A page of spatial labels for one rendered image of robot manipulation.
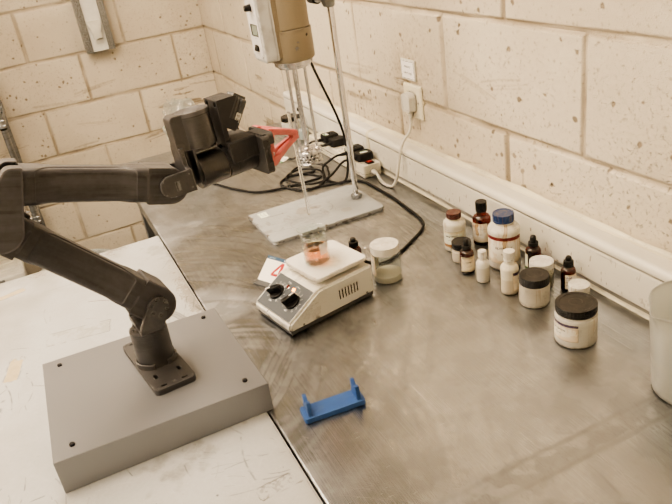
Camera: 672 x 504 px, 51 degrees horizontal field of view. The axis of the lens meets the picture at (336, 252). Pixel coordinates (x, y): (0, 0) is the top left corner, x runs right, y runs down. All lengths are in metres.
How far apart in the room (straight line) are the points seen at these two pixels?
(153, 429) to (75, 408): 0.16
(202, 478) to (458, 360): 0.45
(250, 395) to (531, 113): 0.77
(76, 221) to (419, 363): 2.81
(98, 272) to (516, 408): 0.67
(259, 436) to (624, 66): 0.82
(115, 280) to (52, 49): 2.52
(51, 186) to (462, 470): 0.70
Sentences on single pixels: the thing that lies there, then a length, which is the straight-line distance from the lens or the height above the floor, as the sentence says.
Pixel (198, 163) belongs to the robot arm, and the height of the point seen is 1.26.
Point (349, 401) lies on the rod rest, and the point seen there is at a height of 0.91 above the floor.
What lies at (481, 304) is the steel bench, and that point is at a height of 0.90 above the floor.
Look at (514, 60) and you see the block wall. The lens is 1.46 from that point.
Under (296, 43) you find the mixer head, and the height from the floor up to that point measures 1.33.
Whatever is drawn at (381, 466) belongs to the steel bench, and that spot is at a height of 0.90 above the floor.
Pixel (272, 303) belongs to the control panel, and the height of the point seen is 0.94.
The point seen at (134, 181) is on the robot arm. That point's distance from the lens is 1.11.
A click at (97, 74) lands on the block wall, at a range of 3.63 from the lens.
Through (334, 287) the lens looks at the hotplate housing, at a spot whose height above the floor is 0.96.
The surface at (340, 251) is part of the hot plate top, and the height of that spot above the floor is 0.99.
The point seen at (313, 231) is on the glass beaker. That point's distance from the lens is 1.30.
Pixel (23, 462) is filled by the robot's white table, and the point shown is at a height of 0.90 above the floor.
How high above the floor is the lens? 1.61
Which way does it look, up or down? 27 degrees down
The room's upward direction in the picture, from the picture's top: 9 degrees counter-clockwise
